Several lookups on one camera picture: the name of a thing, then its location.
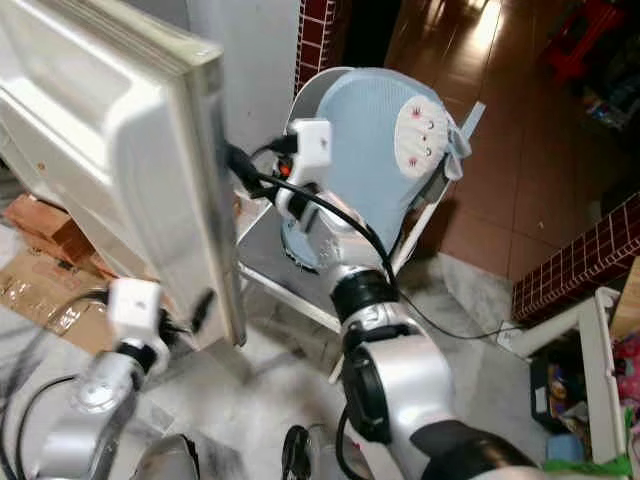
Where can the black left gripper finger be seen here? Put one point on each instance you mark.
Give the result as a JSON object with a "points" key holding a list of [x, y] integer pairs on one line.
{"points": [[201, 308]]}

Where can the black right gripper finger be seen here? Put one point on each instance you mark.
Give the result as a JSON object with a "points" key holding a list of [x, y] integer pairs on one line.
{"points": [[244, 167]]}

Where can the white fridge door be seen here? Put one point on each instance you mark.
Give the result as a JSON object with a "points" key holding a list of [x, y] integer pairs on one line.
{"points": [[120, 130]]}

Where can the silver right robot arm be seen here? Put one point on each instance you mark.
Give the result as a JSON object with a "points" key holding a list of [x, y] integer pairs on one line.
{"points": [[400, 380]]}

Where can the white metal chair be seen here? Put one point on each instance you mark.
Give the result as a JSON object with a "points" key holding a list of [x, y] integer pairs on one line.
{"points": [[280, 290]]}

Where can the light blue baby seat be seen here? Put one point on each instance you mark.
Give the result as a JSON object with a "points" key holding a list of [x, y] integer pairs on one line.
{"points": [[360, 110]]}

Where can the brown cardboard sheet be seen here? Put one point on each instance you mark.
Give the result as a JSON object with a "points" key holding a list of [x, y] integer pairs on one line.
{"points": [[50, 295]]}

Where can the red brick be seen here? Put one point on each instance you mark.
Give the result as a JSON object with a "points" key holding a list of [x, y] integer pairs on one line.
{"points": [[35, 222]]}

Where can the silver right robot leg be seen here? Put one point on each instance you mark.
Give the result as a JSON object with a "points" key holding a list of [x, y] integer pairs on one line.
{"points": [[325, 455]]}

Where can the red plastic stool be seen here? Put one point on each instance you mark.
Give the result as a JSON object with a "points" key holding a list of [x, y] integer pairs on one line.
{"points": [[585, 35]]}

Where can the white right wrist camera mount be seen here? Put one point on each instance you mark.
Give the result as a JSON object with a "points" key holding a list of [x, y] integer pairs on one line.
{"points": [[312, 148]]}

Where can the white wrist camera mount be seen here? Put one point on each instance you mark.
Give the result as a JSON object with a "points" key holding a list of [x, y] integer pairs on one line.
{"points": [[135, 305], [312, 148]]}

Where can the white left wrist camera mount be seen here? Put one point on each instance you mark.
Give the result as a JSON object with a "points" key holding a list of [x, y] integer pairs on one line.
{"points": [[135, 305]]}

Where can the white shelf frame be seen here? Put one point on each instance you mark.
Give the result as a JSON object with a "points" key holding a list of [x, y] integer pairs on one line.
{"points": [[600, 360]]}

